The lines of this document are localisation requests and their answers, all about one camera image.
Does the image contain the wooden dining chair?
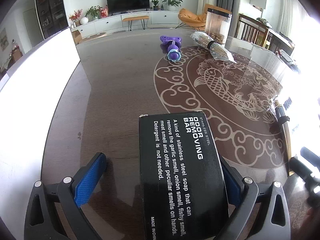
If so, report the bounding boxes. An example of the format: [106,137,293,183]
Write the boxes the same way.
[235,14,270,48]

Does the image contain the purple toy wand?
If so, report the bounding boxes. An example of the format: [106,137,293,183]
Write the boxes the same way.
[159,35,182,62]

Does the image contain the red flower vase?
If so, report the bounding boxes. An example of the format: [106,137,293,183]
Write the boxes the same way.
[69,9,82,27]

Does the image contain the leafy plant beside flowers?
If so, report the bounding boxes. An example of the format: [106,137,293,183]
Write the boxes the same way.
[85,5,102,21]

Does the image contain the gold cosmetic tube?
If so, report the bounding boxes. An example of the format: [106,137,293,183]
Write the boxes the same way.
[274,100,292,176]

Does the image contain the black television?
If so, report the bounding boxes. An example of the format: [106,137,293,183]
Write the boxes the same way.
[106,0,150,14]

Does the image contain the white TV cabinet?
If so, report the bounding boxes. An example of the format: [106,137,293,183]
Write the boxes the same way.
[71,10,180,38]

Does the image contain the black odor bar box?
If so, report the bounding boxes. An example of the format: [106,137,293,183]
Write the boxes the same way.
[139,112,229,239]

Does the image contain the dark display cabinet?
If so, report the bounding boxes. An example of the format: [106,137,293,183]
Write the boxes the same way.
[35,0,68,39]

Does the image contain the cardboard box on floor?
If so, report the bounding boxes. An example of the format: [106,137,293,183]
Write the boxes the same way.
[72,30,82,45]

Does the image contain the orange lounge chair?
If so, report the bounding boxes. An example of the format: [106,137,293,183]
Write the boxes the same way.
[176,4,232,30]

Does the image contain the small wooden bench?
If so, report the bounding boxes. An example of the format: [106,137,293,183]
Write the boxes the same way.
[122,15,149,31]

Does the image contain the white storage box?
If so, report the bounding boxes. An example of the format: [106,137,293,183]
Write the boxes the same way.
[1,29,91,239]

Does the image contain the potted green plant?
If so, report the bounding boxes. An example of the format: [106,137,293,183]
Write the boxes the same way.
[162,0,183,11]

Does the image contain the clear plastic food jar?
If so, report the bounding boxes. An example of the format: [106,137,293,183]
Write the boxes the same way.
[204,8,232,44]

